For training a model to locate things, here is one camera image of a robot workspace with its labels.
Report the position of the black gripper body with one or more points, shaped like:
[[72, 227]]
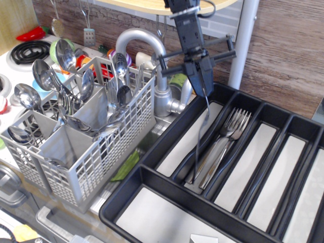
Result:
[[194, 47]]

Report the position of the steel fork in tray right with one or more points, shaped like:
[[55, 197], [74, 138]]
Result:
[[240, 126]]

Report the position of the steel spoon far left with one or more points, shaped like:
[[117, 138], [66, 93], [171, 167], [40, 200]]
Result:
[[28, 97]]

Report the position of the steel spoon basket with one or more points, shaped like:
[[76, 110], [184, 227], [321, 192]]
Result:
[[120, 65], [87, 86]]

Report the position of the large steel spoon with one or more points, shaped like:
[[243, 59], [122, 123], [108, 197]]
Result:
[[66, 57], [46, 77]]

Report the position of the large steel spoon left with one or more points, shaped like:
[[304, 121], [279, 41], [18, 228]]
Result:
[[46, 77]]

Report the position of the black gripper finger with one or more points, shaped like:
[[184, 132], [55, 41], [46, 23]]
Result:
[[206, 72], [194, 78]]

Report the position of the black cutlery tray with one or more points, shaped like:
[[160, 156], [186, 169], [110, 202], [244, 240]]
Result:
[[267, 188]]

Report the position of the dark steel spoon centre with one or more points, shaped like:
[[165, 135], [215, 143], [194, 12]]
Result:
[[124, 97]]

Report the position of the grey plastic cutlery basket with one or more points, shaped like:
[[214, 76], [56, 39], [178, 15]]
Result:
[[66, 163]]

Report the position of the silver sink faucet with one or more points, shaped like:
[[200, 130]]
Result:
[[164, 103]]

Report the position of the steel fork in tray left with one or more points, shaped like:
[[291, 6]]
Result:
[[228, 128]]

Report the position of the steel spoon centre basket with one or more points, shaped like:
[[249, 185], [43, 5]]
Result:
[[87, 86]]

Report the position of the steel spoon lying front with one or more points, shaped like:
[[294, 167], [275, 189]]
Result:
[[106, 130]]

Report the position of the steel fork in tray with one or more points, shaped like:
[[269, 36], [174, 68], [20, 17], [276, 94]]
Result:
[[240, 126], [228, 128]]

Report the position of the green toy bowl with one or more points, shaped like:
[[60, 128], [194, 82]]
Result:
[[53, 49]]

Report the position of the white metal post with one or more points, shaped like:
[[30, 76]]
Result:
[[243, 38]]

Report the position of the light wooden shelf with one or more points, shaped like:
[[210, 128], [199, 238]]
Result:
[[155, 7]]

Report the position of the large steel spoon top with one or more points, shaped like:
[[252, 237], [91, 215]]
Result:
[[66, 57]]

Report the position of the steel spoon back basket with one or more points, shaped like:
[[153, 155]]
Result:
[[120, 65]]

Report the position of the hanging slotted spoon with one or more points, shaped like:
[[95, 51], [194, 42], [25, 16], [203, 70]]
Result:
[[56, 24]]

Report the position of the black stove burner coil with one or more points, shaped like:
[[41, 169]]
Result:
[[28, 52]]

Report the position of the red toy chili pepper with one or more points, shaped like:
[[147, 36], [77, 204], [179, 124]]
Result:
[[34, 35]]

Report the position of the steel spoon front left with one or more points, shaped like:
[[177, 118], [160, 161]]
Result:
[[20, 136]]

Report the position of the hanging metal spatula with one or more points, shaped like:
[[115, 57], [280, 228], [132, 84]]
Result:
[[89, 33]]

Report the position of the steel fork back basket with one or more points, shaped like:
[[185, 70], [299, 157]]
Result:
[[138, 79]]

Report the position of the green toy leaf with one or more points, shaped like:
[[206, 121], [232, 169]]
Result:
[[126, 167]]

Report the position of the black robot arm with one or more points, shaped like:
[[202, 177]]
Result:
[[178, 6]]

